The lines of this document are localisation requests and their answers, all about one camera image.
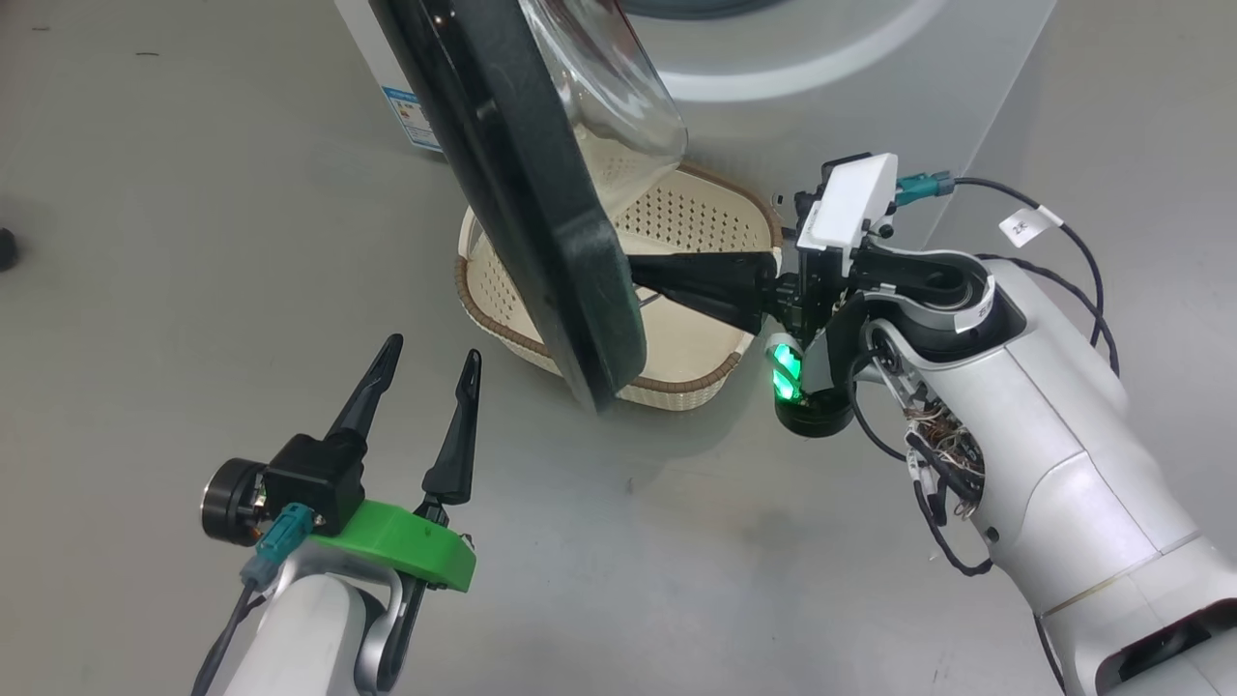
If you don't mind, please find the blue energy label sticker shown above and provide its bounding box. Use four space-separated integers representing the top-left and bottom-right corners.
380 85 443 153

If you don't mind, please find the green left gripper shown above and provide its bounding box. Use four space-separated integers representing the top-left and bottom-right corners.
311 333 482 594

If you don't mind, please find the cream perforated laundry basket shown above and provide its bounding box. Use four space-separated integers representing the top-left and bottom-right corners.
454 162 786 412

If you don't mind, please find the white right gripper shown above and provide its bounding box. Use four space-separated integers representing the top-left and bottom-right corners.
628 153 900 438

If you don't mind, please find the white front-load washing machine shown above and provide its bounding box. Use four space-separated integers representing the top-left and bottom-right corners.
333 0 1059 243

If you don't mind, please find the black washing machine door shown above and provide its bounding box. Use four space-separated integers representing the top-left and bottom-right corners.
367 0 689 415

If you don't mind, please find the black camera cable teal plug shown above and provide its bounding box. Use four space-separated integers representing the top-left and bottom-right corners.
190 503 317 696
897 170 1108 349

